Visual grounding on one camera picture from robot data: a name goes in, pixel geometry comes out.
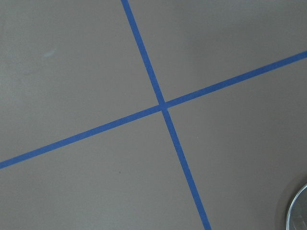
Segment glass pot lid blue knob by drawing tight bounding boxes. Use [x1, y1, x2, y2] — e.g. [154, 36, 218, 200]
[285, 184, 307, 230]

